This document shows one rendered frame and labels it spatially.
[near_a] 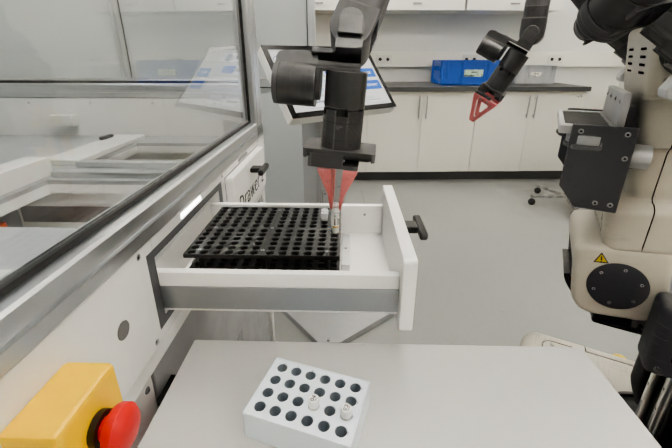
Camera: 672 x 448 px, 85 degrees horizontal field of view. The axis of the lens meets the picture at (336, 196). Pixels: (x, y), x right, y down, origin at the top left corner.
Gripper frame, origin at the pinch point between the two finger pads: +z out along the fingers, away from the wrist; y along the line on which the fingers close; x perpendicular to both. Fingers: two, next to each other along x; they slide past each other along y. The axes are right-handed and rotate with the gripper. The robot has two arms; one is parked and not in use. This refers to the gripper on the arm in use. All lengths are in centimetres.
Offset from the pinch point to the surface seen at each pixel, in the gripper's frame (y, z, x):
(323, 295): -0.2, 8.5, 11.8
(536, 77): -158, -11, -339
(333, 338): 2, 93, -72
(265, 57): 36, -17, -85
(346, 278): -3.0, 5.7, 11.3
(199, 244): 19.4, 6.4, 6.3
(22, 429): 18.6, 5.0, 36.4
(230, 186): 23.3, 5.8, -16.3
